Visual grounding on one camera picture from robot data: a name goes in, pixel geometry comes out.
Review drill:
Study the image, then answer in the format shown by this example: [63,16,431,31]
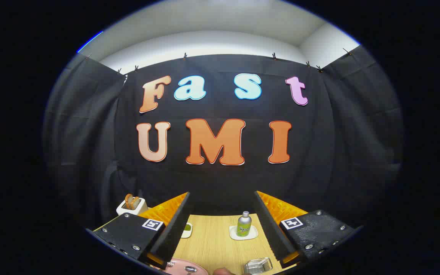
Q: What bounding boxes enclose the row of small cloth clips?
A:
[86,48,352,74]

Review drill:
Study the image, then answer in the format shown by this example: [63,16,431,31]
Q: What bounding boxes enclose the metal wire cutlery rack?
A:
[244,257,273,275]

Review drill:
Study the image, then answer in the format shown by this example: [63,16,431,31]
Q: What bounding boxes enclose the white toaster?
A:
[116,197,149,217]

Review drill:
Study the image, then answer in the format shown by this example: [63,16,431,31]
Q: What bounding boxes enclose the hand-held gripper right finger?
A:
[253,191,364,269]

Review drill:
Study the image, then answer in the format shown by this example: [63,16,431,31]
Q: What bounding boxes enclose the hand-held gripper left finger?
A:
[86,192,192,270]

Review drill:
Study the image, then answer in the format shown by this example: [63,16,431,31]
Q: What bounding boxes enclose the pink round plate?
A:
[155,258,209,275]

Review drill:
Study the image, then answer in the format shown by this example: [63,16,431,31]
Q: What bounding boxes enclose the green drink bottle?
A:
[237,211,252,237]

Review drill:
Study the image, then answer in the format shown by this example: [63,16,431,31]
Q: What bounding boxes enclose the white square coaster plate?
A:
[229,225,259,241]

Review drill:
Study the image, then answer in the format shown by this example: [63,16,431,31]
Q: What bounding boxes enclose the toast slice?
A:
[125,194,141,210]

